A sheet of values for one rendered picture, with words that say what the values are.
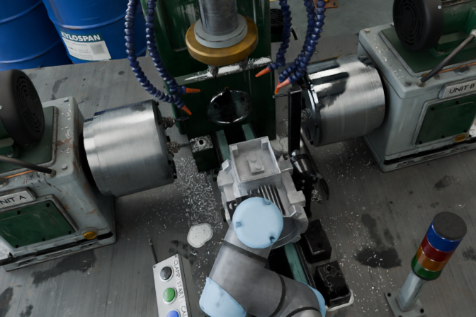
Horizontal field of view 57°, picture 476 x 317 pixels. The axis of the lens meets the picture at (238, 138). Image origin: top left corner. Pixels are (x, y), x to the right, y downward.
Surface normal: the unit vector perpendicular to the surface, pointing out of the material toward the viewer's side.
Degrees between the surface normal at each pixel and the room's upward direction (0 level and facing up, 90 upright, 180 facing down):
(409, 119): 89
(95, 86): 0
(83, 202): 89
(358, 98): 47
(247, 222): 30
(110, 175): 69
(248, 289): 54
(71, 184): 89
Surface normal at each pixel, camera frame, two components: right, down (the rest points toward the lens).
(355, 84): 0.05, -0.17
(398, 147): 0.24, 0.72
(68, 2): -0.16, 0.76
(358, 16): -0.09, -0.65
